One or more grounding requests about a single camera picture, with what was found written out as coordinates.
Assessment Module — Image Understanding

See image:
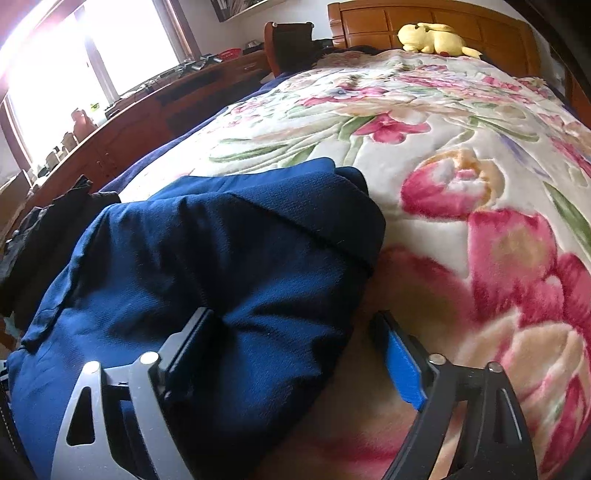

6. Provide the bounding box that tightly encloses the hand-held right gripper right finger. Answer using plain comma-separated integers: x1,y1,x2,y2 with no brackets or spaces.
370,310,540,480

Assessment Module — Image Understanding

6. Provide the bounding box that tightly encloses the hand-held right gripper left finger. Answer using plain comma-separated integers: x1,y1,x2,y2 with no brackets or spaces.
50,307,216,480

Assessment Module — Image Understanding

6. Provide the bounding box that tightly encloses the navy blue blazer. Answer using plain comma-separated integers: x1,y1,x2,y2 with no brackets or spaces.
9,157,386,480

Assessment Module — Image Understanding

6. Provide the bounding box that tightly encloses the black garment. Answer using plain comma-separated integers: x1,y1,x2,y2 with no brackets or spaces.
0,174,122,330

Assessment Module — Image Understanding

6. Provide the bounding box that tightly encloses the floral blanket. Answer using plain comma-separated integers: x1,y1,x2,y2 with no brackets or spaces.
99,46,591,480

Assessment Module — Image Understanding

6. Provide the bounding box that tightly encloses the long wooden desk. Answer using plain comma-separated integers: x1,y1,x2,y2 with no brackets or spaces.
0,48,273,217

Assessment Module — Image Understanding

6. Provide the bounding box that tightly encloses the pink figurine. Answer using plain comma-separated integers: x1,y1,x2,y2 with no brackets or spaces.
71,108,95,134

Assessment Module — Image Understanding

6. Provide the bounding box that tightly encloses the wooden framed window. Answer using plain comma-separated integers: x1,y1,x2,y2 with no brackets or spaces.
0,0,199,171

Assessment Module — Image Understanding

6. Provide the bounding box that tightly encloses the wooden chair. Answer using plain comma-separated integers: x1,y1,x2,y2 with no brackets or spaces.
263,21,319,77

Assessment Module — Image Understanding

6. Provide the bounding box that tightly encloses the yellow plush toy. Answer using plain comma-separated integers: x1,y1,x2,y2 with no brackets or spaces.
398,21,483,58

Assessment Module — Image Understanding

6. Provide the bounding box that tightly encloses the wooden louvered wardrobe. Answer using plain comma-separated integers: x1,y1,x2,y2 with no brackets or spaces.
547,28,591,109

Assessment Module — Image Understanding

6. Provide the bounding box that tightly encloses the wooden bed headboard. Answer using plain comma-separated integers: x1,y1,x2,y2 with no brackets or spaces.
327,0,550,79

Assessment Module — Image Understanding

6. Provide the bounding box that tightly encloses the white wall shelf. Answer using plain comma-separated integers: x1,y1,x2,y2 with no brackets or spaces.
210,0,273,23

